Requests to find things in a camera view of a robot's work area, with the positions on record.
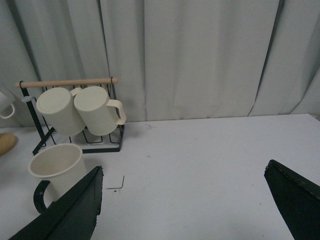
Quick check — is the cream mug hanging right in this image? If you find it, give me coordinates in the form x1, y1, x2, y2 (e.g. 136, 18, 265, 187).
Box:
74, 86, 127, 136

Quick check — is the white mug at left edge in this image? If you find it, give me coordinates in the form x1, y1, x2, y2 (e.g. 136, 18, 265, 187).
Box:
0, 85, 16, 119

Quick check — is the wooden object at left edge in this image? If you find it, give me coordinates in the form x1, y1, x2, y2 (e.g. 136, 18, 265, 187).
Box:
0, 132, 17, 156

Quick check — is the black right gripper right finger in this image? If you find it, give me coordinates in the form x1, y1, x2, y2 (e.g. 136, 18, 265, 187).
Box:
264, 159, 320, 240

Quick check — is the cream mug hanging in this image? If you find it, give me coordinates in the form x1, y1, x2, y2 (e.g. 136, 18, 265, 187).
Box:
36, 87, 86, 137
74, 86, 127, 136

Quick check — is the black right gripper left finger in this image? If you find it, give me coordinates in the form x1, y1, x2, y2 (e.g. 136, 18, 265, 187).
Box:
11, 166, 104, 240

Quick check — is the black wire mug rack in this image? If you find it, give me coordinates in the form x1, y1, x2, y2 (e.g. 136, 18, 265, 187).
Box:
15, 76, 125, 155

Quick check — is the cream mug with black handle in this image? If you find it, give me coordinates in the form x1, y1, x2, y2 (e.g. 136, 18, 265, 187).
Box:
28, 143, 88, 214

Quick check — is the cream mug hanging left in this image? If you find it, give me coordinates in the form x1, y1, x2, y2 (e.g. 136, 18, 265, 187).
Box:
36, 87, 86, 137

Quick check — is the grey curtain backdrop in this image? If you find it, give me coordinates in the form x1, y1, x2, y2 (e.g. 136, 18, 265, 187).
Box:
0, 0, 320, 127

